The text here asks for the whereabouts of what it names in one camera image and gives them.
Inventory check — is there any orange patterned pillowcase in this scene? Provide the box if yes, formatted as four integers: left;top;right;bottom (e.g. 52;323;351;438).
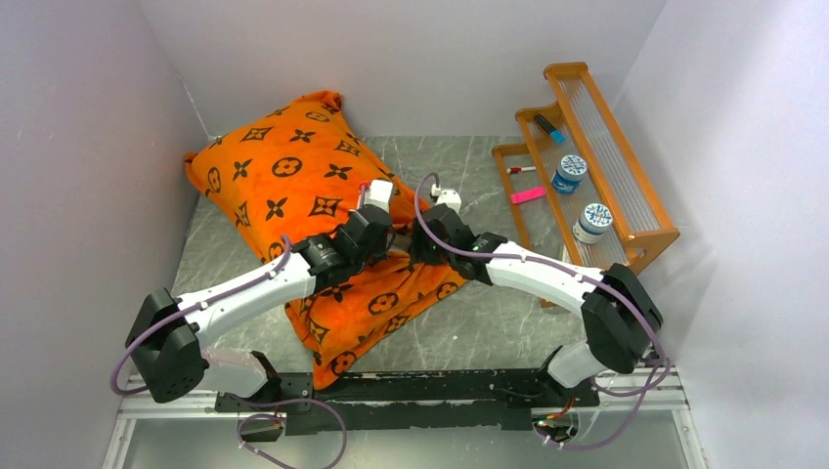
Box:
184;91;463;390

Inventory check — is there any orange wooden rack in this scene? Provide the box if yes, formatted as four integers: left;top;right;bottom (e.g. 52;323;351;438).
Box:
492;63;679;273

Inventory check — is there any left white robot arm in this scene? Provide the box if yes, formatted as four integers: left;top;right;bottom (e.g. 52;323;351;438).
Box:
126;204;392;410

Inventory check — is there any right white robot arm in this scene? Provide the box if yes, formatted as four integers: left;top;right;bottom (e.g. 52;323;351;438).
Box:
413;204;663;405

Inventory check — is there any red white pen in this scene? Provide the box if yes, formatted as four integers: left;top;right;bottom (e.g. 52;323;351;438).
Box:
507;166;537;174

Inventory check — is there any blue white round jar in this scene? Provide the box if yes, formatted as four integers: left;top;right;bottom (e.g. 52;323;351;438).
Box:
551;154;588;194

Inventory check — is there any black marker blue cap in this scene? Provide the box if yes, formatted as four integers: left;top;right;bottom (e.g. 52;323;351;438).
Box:
533;114;566;144

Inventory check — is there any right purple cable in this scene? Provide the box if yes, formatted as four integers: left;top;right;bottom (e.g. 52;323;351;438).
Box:
413;172;673;452

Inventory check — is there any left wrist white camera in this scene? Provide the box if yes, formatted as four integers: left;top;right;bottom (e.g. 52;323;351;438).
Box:
357;179;395;212

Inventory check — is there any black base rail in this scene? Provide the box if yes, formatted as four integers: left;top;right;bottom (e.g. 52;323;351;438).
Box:
214;368;600;436

